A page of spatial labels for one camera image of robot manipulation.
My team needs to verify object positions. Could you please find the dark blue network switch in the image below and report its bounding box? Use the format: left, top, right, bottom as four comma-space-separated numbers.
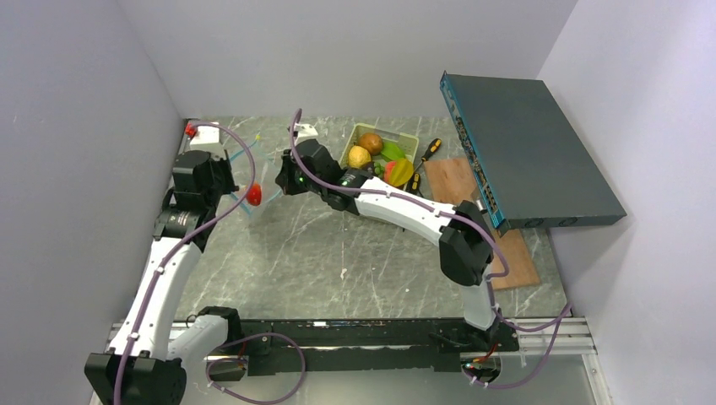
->
440, 73, 627, 234

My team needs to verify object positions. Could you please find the yellow green starfruit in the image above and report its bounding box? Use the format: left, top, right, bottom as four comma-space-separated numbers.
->
383, 158, 414, 188

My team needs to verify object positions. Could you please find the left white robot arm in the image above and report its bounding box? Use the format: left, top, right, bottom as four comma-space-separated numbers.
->
84, 150, 243, 404

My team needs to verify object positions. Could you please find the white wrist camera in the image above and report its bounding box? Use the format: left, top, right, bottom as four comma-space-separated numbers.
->
292, 123, 318, 145
184, 123, 224, 155

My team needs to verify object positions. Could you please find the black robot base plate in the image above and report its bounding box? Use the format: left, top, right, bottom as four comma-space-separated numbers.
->
210, 317, 520, 376

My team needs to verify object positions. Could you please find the orange black screwdriver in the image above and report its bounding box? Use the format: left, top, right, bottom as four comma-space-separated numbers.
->
414, 138, 442, 171

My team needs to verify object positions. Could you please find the pale green plastic basket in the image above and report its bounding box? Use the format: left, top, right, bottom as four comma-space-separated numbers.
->
338, 123, 420, 188

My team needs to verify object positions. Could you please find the brown wooden board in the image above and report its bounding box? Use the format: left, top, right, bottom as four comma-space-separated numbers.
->
424, 158, 541, 290

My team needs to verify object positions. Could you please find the brown kiwi fruit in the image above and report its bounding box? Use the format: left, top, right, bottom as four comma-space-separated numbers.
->
357, 132, 383, 156

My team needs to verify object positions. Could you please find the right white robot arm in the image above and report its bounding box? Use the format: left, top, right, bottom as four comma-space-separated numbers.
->
275, 139, 498, 350

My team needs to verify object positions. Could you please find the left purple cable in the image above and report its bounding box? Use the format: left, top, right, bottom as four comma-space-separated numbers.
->
111, 120, 306, 405

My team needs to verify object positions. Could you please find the red orange mango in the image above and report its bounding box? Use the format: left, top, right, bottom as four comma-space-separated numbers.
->
245, 183, 263, 207

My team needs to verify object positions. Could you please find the yellow lemon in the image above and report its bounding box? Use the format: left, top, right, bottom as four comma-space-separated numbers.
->
346, 145, 372, 169

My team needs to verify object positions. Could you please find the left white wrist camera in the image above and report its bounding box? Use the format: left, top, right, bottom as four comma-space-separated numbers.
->
184, 123, 224, 155

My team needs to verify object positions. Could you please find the small metal block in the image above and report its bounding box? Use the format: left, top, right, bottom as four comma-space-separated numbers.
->
471, 188, 494, 214

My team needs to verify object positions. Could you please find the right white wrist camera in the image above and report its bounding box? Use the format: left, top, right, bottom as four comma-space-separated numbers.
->
292, 123, 318, 145

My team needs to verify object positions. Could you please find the clear zip top bag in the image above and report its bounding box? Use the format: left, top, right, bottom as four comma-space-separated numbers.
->
229, 133, 282, 222

